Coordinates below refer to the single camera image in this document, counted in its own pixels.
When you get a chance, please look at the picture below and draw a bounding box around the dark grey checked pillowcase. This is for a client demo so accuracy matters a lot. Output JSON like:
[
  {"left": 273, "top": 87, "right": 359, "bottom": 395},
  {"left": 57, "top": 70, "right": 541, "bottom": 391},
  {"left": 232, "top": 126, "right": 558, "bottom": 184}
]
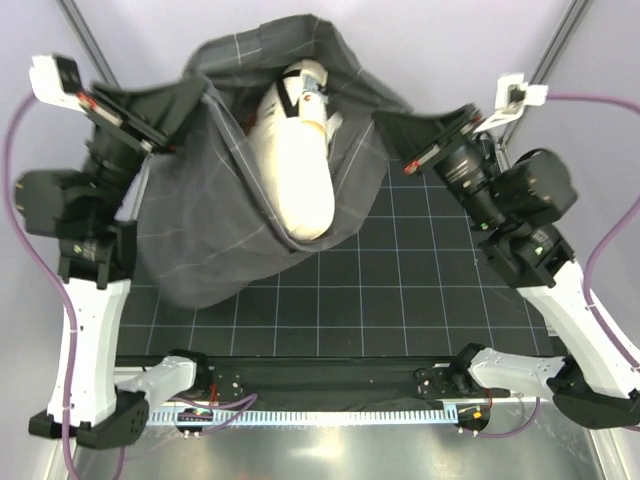
[{"left": 138, "top": 14, "right": 409, "bottom": 309}]

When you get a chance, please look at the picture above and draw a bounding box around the cream white pillow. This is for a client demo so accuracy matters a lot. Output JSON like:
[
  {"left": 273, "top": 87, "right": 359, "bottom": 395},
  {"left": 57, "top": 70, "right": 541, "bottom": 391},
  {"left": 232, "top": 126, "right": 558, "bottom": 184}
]
[{"left": 248, "top": 59, "right": 343, "bottom": 242}]

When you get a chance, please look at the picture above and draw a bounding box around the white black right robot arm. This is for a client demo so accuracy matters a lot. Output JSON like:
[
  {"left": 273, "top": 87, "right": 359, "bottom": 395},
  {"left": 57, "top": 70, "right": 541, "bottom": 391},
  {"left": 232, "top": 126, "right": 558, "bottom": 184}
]
[{"left": 373, "top": 105, "right": 639, "bottom": 430}]

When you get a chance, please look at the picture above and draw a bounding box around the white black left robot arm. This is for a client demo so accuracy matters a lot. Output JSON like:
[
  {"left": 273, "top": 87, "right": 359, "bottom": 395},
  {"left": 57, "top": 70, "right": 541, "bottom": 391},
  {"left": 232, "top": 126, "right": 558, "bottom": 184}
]
[{"left": 14, "top": 73, "right": 212, "bottom": 450}]

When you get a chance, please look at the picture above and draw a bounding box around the black grid cutting mat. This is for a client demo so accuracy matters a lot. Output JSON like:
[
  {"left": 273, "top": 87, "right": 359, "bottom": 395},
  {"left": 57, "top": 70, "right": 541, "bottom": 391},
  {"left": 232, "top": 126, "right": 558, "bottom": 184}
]
[{"left": 117, "top": 166, "right": 562, "bottom": 357}]

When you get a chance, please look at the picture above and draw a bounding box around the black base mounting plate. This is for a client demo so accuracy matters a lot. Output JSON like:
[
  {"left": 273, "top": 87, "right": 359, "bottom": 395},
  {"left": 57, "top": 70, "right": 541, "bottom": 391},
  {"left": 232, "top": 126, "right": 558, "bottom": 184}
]
[{"left": 152, "top": 357, "right": 511, "bottom": 406}]

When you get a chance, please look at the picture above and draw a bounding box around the left aluminium corner post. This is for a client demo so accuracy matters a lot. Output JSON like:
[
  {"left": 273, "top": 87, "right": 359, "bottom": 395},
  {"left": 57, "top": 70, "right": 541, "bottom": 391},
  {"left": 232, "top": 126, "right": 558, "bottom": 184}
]
[{"left": 56, "top": 0, "right": 120, "bottom": 86}]

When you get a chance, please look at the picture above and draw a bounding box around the aluminium corner post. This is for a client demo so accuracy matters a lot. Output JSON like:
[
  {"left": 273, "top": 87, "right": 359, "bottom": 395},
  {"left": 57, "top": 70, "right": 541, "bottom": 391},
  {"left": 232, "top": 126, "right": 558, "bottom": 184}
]
[
  {"left": 56, "top": 0, "right": 120, "bottom": 86},
  {"left": 499, "top": 0, "right": 594, "bottom": 151}
]

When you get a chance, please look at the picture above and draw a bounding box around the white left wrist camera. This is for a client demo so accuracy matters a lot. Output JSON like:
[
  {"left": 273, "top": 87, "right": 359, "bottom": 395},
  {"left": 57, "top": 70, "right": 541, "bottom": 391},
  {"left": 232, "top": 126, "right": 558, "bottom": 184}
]
[{"left": 29, "top": 53, "right": 91, "bottom": 112}]

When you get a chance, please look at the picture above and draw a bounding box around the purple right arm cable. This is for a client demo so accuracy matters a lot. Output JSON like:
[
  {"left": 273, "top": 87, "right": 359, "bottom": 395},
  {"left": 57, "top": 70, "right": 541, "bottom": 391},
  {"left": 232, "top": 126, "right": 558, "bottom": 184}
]
[{"left": 459, "top": 92, "right": 640, "bottom": 441}]

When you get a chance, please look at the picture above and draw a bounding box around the right aluminium corner post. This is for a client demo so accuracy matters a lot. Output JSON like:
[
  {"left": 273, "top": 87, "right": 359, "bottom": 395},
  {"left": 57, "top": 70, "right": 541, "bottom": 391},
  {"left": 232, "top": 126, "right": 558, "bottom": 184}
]
[{"left": 499, "top": 0, "right": 594, "bottom": 151}]

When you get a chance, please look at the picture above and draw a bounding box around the slotted grey cable duct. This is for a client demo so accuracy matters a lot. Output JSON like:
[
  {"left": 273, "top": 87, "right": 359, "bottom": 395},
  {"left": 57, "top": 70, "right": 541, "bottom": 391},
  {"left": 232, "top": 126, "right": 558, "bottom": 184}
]
[{"left": 147, "top": 404, "right": 458, "bottom": 427}]

